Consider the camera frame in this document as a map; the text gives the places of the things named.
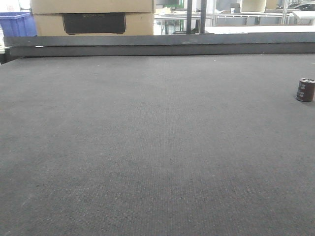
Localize dark brown cylindrical capacitor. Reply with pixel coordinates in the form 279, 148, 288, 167
296, 78, 315, 102

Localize beige background bin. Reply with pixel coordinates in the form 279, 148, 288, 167
240, 0, 267, 13

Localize lower cardboard box black print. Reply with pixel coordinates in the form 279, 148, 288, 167
33, 12, 154, 36

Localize white background table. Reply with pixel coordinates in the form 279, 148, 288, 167
205, 25, 315, 34

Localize grey foam board strips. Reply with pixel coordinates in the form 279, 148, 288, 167
4, 32, 315, 57

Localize upper cardboard box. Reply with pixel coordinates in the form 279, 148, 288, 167
31, 0, 155, 14

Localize blue crate behind table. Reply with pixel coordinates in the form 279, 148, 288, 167
0, 12, 37, 37

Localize black vertical post right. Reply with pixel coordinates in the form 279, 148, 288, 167
200, 0, 207, 34

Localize black vertical post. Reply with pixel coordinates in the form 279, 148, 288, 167
186, 0, 192, 35
200, 0, 207, 34

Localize black vertical post left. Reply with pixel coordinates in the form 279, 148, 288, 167
186, 0, 192, 35

